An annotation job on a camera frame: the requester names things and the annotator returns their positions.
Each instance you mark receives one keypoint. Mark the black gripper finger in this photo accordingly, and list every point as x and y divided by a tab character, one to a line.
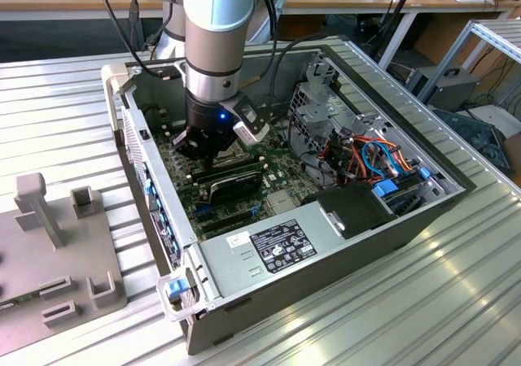
228	147
185	142

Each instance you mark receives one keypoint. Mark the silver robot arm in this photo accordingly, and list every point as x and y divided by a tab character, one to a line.
213	49

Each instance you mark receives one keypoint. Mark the black graphics card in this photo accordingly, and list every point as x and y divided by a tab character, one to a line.
240	187

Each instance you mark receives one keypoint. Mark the green motherboard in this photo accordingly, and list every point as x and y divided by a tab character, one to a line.
281	171

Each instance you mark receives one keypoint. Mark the blue expansion slot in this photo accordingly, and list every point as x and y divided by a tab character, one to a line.
202	209

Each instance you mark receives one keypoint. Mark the black expansion slot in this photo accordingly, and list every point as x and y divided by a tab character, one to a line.
226	219
228	227

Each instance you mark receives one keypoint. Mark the silver chipset heatsink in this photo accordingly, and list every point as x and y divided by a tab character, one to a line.
281	202

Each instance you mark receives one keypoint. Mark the silver metal drive cage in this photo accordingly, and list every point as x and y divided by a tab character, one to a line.
321	111

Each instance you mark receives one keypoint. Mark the silver power supply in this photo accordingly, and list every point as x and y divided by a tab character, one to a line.
244	260

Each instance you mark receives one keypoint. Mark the black plastic shroud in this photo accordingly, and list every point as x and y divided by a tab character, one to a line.
350	207

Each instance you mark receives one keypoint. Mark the blue case latch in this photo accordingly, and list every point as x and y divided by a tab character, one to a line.
177	288

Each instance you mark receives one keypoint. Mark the grey parts rack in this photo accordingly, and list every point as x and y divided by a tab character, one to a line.
61	256

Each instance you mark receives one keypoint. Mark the open grey PC case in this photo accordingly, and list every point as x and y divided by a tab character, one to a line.
325	288

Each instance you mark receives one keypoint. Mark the grey disk bay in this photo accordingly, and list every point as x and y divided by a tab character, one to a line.
407	205

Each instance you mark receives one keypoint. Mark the small blue plastic latch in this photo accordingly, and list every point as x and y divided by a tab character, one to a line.
425	174

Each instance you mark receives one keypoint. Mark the black tripod stand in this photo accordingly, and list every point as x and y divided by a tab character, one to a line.
394	12

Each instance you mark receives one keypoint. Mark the black equipment box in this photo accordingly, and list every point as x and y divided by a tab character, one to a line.
447	93

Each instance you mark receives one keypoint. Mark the green RAM stick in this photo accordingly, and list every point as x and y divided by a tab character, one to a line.
16	302

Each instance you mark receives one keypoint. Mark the dark teal plastic cover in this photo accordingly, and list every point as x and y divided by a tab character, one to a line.
468	138

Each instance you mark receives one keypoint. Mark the brown cardboard box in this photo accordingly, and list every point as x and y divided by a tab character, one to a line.
513	154

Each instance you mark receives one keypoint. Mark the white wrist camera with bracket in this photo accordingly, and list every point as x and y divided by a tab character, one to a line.
248	132

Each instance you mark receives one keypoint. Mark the aluminium profile frame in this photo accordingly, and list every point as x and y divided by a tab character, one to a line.
500	40

